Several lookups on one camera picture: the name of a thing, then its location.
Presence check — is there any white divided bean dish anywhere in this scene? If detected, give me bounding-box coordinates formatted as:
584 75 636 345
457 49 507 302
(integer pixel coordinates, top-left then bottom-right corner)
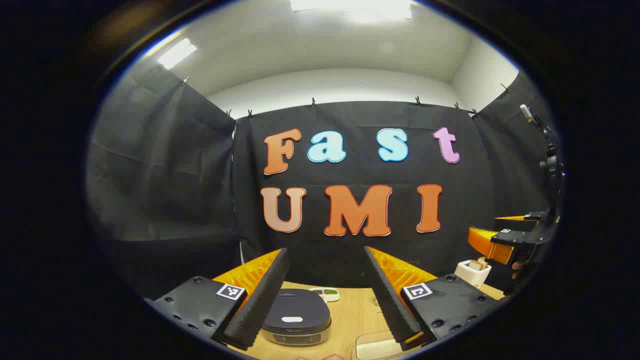
309 287 341 303

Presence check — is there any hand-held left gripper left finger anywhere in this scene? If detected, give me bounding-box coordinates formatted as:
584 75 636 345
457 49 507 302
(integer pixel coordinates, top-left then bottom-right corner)
144 247 290 351

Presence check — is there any dark grey rice cooker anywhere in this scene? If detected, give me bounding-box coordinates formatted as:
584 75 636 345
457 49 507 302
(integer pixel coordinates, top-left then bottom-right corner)
261 288 332 347

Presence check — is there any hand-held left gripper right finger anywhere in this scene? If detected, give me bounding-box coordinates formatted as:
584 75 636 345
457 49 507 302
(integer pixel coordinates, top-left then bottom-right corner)
364 246 506 351

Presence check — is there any white toaster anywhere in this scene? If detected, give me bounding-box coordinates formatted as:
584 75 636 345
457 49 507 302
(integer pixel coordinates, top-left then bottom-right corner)
454 260 492 289

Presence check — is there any black backdrop cloth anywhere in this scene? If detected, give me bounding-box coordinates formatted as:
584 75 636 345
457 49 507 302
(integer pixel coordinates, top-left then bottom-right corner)
86 65 563 301

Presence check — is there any clear plastic box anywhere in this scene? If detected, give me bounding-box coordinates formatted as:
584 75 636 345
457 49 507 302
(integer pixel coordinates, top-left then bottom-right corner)
355 329 401 360

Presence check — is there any ceiling light panel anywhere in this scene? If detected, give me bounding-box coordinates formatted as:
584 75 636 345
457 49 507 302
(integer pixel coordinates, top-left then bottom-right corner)
157 38 198 70
290 0 413 23

